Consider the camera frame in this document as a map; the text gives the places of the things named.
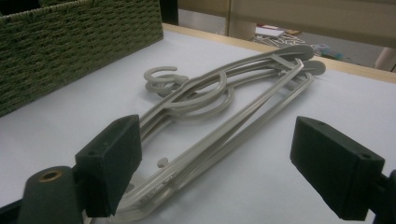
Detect white hangers on floor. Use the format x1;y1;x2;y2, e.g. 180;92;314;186
251;32;306;49

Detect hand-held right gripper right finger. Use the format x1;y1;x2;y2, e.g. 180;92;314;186
290;116;386;222

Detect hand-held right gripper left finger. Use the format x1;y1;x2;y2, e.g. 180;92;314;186
74;114;143;218

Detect green woven basket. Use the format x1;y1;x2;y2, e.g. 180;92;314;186
0;0;164;118

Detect light wooden shelf unit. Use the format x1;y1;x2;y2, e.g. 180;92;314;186
177;0;396;73

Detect grey plastic clothes hanger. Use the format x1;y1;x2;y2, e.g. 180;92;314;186
124;60;327;224
118;44;316;218

